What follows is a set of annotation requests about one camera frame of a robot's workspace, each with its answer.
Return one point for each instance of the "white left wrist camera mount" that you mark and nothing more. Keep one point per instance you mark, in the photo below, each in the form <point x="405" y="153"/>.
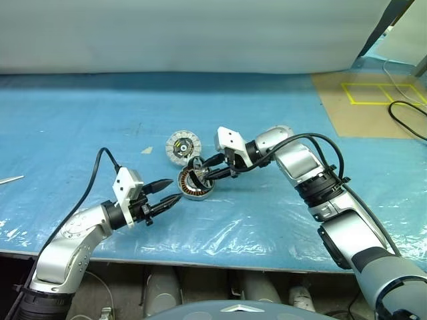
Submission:
<point x="121" y="183"/>

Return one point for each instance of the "brown cardboard sheet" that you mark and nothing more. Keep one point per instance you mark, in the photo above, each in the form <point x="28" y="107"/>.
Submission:
<point x="367" y="118"/>

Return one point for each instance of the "white magnet rotor disc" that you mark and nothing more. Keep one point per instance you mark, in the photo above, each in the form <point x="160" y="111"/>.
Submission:
<point x="171" y="146"/>

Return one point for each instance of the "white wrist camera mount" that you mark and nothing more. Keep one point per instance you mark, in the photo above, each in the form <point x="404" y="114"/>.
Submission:
<point x="121" y="183"/>
<point x="230" y="138"/>

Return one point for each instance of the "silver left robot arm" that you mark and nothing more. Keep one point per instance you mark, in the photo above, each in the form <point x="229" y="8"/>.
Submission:
<point x="66" y="246"/>

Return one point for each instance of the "white side panel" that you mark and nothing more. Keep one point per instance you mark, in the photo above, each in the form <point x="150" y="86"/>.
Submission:
<point x="410" y="33"/>

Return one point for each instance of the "white rounded lump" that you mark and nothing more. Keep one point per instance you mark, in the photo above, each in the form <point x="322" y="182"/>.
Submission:
<point x="300" y="296"/>

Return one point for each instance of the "silver motor housing copper windings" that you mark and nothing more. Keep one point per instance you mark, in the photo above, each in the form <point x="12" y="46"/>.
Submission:
<point x="197" y="196"/>

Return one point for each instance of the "grey metal leg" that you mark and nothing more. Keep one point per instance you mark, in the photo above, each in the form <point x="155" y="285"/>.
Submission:
<point x="422" y="66"/>

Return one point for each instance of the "yellow tape rectangle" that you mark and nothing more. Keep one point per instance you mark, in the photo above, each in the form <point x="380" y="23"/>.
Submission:
<point x="348" y="94"/>

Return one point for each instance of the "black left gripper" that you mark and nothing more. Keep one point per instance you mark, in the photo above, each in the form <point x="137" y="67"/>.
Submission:
<point x="140" y="208"/>

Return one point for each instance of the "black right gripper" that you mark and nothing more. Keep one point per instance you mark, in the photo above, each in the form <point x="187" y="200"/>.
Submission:
<point x="233" y="160"/>

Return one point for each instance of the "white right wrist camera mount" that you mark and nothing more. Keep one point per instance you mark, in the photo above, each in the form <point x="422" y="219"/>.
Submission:
<point x="230" y="138"/>

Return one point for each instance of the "grey robot torso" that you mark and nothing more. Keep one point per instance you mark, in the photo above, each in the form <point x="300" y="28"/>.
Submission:
<point x="217" y="311"/>

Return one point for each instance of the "white foam backdrop sheet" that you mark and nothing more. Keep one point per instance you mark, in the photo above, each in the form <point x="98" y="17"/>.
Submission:
<point x="166" y="33"/>

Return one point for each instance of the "silver metal tool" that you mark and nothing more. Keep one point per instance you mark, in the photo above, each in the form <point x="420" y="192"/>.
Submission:
<point x="13" y="179"/>

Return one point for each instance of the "small beige paper scrap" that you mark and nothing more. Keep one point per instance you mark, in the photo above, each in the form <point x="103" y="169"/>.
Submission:
<point x="146" y="150"/>

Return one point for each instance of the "grey rounded cylinder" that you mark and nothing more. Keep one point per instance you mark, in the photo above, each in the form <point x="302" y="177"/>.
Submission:
<point x="163" y="286"/>
<point x="260" y="286"/>

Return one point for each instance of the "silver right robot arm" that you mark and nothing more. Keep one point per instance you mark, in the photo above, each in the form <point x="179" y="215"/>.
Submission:
<point x="300" y="160"/>

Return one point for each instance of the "blue plastic table cover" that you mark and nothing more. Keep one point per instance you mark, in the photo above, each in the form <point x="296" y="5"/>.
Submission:
<point x="233" y="226"/>

